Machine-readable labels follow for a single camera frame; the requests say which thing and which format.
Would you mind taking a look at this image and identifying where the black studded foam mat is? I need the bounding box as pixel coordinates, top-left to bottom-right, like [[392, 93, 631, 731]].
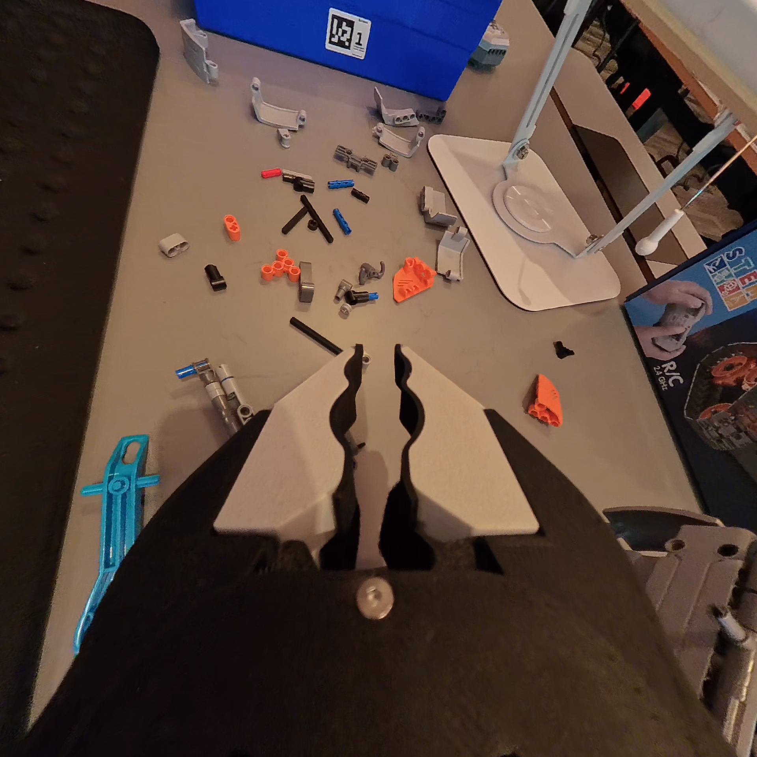
[[0, 0, 161, 737]]

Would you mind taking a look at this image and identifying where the light blue separator tool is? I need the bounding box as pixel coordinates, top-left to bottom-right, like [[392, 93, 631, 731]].
[[72, 434, 162, 655]]

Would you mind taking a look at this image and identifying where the white stand with wooden tray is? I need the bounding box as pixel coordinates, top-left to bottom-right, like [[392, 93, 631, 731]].
[[427, 0, 757, 313]]

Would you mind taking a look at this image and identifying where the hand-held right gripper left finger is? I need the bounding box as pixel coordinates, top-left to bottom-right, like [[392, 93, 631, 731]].
[[213, 344, 364, 549]]

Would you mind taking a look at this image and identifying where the white tethered cord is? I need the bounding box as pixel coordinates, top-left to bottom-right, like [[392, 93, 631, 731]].
[[635, 135, 757, 257]]

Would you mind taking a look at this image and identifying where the blue bin with white label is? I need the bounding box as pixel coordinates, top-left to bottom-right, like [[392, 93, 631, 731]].
[[192, 0, 503, 101]]

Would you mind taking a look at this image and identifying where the dark grey connector cluster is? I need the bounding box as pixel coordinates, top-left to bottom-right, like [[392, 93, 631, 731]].
[[333, 145, 379, 177]]

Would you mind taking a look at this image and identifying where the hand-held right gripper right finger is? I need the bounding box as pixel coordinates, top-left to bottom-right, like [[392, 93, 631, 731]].
[[393, 344, 540, 549]]

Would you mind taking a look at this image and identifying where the black long axle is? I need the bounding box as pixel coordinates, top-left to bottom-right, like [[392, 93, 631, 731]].
[[289, 317, 345, 356], [300, 194, 335, 244]]

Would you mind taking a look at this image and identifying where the blue printed cardboard box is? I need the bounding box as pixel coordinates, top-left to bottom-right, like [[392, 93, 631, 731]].
[[624, 222, 757, 533]]

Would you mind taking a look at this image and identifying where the grey toy actuator assembly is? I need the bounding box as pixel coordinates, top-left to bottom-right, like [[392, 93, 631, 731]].
[[175, 356, 255, 437]]

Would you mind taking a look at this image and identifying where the light grey curved panel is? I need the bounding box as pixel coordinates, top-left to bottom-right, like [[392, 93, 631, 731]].
[[179, 18, 220, 85], [373, 123, 427, 159], [251, 77, 308, 131], [373, 87, 422, 127], [419, 186, 460, 229], [436, 226, 472, 282]]

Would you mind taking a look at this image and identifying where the grey tracked toy robot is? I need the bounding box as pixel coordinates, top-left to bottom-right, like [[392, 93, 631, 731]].
[[603, 505, 757, 757]]

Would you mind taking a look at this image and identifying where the orange T-shaped connector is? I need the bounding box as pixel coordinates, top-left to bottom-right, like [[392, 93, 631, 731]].
[[260, 248, 301, 284]]

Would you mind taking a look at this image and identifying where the orange angled panel piece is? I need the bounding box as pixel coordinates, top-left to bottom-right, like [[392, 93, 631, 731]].
[[392, 257, 438, 304], [523, 374, 564, 428]]

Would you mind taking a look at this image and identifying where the grey motor block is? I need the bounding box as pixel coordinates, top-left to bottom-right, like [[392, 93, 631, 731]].
[[468, 21, 511, 69]]

